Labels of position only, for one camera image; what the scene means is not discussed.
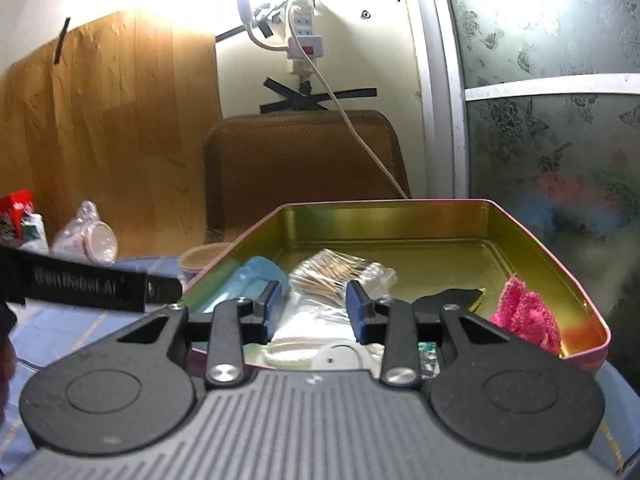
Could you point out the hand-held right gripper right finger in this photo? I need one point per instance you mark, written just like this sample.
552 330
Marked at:
356 310

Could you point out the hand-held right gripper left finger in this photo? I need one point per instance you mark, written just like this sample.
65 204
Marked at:
272 305

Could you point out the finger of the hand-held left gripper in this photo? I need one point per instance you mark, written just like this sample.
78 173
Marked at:
75 282

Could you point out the blue glasses case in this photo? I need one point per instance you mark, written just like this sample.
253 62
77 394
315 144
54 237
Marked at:
245 280

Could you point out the clear bag of cotton swabs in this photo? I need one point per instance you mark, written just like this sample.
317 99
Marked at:
330 272

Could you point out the green patterned tissue packet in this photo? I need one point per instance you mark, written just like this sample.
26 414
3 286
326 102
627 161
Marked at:
426 357

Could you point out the pink tin box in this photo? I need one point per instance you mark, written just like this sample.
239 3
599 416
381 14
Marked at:
450 240

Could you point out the pink fluffy cloth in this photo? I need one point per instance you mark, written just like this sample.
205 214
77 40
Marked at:
530 315

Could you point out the plastic bag with paper cup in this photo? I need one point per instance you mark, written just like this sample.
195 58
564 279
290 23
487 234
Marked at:
87 237

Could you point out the white round plastic lid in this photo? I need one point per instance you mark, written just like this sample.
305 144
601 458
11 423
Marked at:
337 355

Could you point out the blue tablecloth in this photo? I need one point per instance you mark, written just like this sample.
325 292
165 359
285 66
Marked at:
45 330

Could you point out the small green white packet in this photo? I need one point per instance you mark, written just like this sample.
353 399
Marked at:
35 235

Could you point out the yellow lid snack cup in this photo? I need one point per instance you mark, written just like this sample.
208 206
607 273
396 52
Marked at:
202 260

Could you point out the red carton box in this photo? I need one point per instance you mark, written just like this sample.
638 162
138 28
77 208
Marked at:
12 215

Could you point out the flat black object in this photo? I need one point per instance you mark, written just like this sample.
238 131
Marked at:
450 297

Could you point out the brown chair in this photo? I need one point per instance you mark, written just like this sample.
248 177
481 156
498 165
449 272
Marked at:
300 170

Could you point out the wooden board panel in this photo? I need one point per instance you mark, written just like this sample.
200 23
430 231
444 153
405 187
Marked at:
110 135

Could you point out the black tape strip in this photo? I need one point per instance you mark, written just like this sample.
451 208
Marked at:
62 40

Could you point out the frosted glass door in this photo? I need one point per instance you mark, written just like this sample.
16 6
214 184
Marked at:
545 110

